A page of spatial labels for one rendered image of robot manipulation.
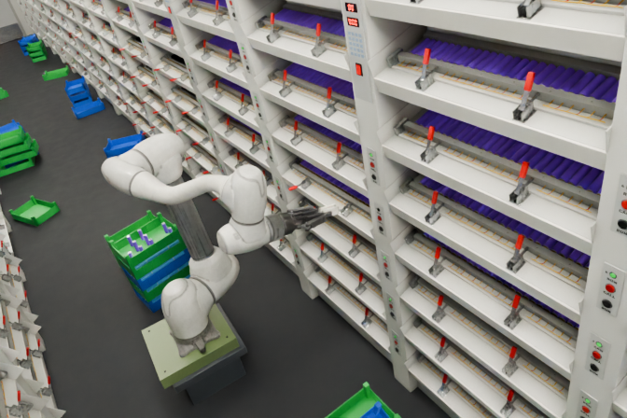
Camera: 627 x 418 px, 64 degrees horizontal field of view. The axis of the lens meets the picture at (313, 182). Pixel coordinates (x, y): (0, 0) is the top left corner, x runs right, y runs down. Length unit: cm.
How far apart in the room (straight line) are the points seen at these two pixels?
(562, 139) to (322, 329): 170
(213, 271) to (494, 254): 124
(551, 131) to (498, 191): 23
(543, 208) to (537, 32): 38
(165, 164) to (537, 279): 133
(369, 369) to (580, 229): 139
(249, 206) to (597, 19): 99
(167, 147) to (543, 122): 136
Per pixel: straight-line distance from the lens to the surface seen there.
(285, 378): 235
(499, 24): 102
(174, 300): 211
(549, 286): 128
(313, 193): 198
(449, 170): 128
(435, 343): 191
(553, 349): 142
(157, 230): 286
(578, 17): 97
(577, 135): 102
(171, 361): 226
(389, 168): 148
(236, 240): 156
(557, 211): 116
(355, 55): 136
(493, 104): 113
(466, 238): 138
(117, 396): 262
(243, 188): 148
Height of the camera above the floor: 186
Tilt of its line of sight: 33 degrees down
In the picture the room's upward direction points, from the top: 12 degrees counter-clockwise
